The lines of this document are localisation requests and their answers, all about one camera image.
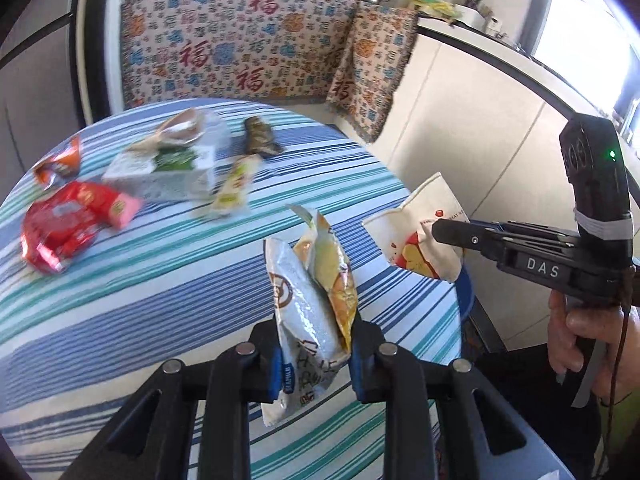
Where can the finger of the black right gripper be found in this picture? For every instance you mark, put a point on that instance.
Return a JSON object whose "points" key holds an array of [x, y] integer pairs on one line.
{"points": [[452, 232]]}

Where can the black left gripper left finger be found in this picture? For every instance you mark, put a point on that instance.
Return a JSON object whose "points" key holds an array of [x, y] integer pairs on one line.
{"points": [[150, 436]]}

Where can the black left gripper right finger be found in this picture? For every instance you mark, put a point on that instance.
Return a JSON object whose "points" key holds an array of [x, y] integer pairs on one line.
{"points": [[483, 436]]}

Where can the white red paper cup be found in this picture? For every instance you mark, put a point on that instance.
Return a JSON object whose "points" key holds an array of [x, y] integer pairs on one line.
{"points": [[404, 234]]}

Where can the silver yellow snack wrapper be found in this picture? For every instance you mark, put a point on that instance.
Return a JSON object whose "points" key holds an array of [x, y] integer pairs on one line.
{"points": [[315, 303]]}

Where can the white green milk carton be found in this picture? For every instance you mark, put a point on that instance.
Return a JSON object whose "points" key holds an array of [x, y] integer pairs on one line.
{"points": [[164, 175]]}

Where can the floral tissue pack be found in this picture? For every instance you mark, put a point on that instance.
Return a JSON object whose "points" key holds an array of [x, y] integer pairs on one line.
{"points": [[180, 131]]}

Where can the blue trash bin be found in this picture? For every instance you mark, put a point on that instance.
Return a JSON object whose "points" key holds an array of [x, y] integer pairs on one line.
{"points": [[465, 293]]}

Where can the white kitchen counter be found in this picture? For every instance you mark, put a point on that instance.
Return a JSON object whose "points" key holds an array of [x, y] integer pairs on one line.
{"points": [[488, 119]]}

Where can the striped blue green tablecloth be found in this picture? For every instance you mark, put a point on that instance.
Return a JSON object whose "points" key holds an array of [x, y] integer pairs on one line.
{"points": [[179, 284]]}

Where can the dark brown wrapper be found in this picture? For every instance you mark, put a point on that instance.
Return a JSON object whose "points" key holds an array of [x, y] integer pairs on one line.
{"points": [[259, 139]]}

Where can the red snack bag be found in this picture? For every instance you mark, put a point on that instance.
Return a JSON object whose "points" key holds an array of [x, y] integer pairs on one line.
{"points": [[56, 230]]}

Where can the yellow white stick wrapper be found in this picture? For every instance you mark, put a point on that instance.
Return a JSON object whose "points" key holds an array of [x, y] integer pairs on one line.
{"points": [[232, 196]]}

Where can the crushed orange soda can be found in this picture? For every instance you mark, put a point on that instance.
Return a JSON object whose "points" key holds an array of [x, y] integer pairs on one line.
{"points": [[60, 167]]}

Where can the patterned fu character blanket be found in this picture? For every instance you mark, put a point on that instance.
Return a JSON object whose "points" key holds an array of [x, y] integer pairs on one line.
{"points": [[348, 54]]}

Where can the grey refrigerator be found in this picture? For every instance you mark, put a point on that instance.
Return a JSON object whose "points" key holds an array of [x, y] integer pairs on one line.
{"points": [[39, 103]]}

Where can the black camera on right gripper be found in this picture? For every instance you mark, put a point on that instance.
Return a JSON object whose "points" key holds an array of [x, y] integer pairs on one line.
{"points": [[595, 168]]}

